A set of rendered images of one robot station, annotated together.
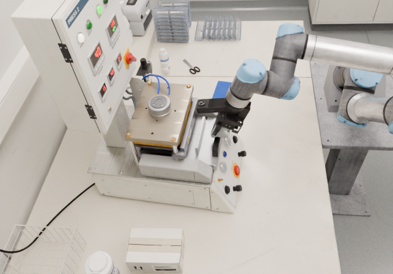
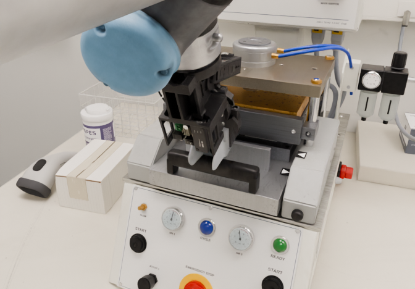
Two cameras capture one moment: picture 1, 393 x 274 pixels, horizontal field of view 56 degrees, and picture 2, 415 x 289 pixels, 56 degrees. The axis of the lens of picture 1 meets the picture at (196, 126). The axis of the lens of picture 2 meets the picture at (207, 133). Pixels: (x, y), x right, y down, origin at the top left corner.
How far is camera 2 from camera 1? 1.29 m
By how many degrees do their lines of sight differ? 75
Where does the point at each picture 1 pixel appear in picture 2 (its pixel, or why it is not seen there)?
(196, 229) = (113, 228)
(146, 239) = (110, 153)
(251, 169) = not seen: outside the picture
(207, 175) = (132, 155)
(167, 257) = (70, 165)
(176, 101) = (270, 71)
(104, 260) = (94, 110)
